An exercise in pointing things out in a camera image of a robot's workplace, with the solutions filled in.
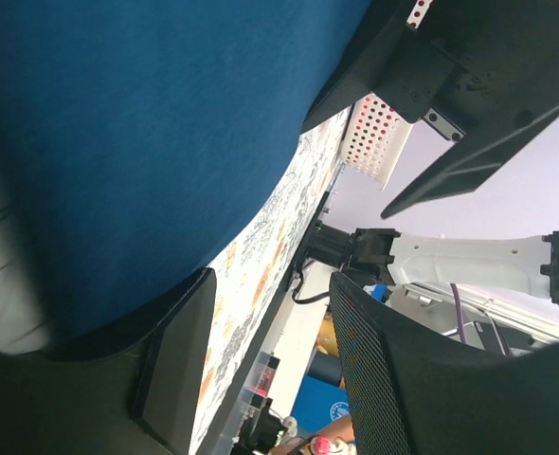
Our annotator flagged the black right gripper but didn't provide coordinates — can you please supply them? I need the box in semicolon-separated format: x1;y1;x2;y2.
303;1;559;219

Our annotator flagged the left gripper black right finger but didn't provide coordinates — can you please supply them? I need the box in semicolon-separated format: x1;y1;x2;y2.
330;272;559;454

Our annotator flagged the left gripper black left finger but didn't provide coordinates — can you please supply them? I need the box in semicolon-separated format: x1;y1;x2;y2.
0;268;217;454

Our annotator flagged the blue t shirt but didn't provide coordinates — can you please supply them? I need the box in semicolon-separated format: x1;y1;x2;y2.
0;1;370;340

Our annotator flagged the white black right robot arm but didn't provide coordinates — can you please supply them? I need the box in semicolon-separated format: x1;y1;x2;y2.
300;1;559;305

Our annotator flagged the white perforated laundry basket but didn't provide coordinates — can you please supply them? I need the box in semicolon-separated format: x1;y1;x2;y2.
340;1;440;187

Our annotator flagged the floral patterned table mat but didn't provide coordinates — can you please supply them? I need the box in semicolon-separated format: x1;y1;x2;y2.
0;106;354;455

